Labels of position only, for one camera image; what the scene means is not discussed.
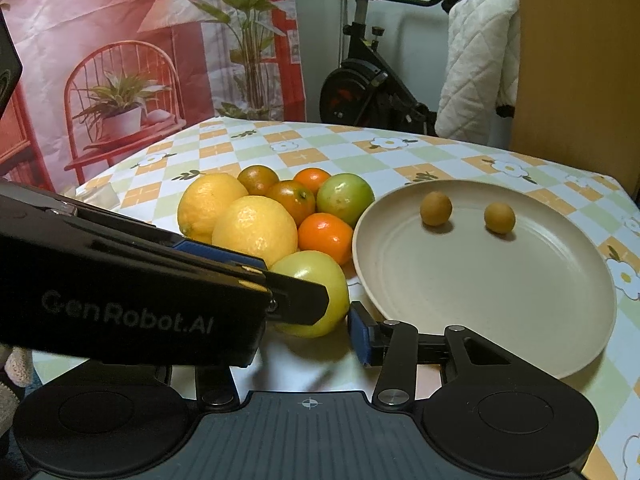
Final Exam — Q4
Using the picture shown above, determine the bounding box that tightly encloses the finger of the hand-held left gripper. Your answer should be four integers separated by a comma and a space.
49, 193, 268, 273
150, 238, 331, 327

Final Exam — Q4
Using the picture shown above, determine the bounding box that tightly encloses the small brown longan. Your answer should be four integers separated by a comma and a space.
483, 202, 516, 235
419, 191, 454, 227

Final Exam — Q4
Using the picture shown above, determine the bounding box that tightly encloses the brownish green tangerine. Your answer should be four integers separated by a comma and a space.
236, 165, 281, 197
265, 180, 317, 227

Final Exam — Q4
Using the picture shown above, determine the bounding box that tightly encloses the yellow lemon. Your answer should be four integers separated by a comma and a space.
211, 195, 300, 268
177, 172, 250, 242

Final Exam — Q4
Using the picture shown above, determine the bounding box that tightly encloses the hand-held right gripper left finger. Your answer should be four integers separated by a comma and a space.
195, 364, 237, 407

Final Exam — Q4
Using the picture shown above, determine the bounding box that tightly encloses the green mandarin orange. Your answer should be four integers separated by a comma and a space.
316, 172, 376, 220

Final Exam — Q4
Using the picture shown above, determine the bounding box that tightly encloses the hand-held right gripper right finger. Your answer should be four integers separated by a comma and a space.
348, 301, 525, 409

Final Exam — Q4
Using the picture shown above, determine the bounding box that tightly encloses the beige round plate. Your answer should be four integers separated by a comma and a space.
352, 180, 618, 380

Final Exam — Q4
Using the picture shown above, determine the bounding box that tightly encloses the wooden board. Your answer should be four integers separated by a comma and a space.
510, 0, 640, 191

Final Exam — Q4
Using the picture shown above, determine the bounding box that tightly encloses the printed backdrop cloth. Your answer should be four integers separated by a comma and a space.
0, 0, 307, 193

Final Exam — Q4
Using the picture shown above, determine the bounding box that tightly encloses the orange tangerine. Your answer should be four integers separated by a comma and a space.
292, 167, 332, 196
298, 212, 355, 267

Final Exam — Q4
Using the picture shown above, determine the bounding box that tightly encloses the checked floral tablecloth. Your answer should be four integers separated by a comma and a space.
30, 119, 640, 480

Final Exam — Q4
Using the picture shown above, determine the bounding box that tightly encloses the black exercise bike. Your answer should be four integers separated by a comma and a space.
300, 0, 481, 137

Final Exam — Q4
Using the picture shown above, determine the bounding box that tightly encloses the yellow-green apple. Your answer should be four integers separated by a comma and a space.
270, 250, 351, 338

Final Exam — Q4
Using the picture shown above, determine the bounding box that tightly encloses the white quilted blanket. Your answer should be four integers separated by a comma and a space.
434, 0, 521, 138

